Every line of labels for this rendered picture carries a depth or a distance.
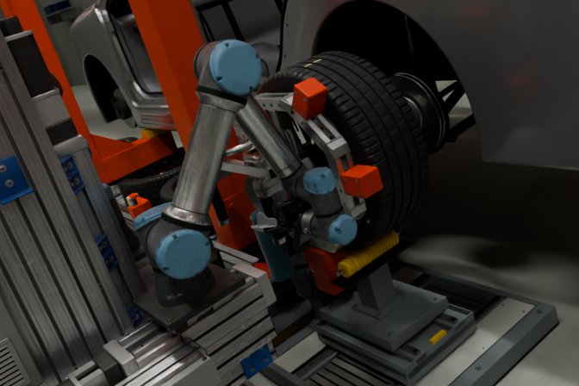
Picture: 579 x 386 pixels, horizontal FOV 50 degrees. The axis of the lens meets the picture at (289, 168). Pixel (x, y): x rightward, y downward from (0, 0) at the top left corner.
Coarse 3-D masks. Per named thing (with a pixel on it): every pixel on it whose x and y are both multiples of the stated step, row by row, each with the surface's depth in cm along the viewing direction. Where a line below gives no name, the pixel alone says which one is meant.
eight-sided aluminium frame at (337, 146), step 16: (256, 96) 205; (272, 96) 202; (288, 96) 190; (288, 112) 190; (304, 128) 187; (320, 128) 188; (320, 144) 184; (336, 144) 182; (336, 160) 182; (336, 176) 186; (352, 208) 187; (320, 240) 209
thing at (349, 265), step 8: (392, 232) 216; (376, 240) 214; (384, 240) 213; (392, 240) 215; (368, 248) 211; (376, 248) 211; (384, 248) 213; (352, 256) 208; (360, 256) 208; (368, 256) 209; (376, 256) 212; (344, 264) 205; (352, 264) 206; (360, 264) 207; (336, 272) 206; (344, 272) 206; (352, 272) 206
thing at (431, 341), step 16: (320, 320) 247; (448, 320) 221; (464, 320) 220; (320, 336) 246; (336, 336) 234; (352, 336) 234; (416, 336) 222; (432, 336) 220; (448, 336) 216; (464, 336) 221; (352, 352) 229; (368, 352) 220; (384, 352) 219; (400, 352) 213; (416, 352) 209; (432, 352) 212; (448, 352) 216; (384, 368) 215; (400, 368) 207; (416, 368) 208
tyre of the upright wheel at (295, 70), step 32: (320, 64) 199; (352, 64) 197; (352, 96) 186; (384, 96) 190; (352, 128) 183; (384, 128) 187; (416, 128) 192; (384, 160) 184; (416, 160) 192; (384, 192) 186; (416, 192) 198; (384, 224) 195
